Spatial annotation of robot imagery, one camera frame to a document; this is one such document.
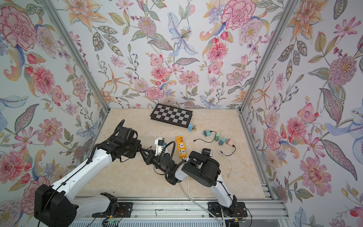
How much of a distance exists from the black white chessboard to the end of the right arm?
350 millimetres

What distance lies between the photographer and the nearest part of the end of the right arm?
2.26 ft

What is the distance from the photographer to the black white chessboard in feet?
3.67
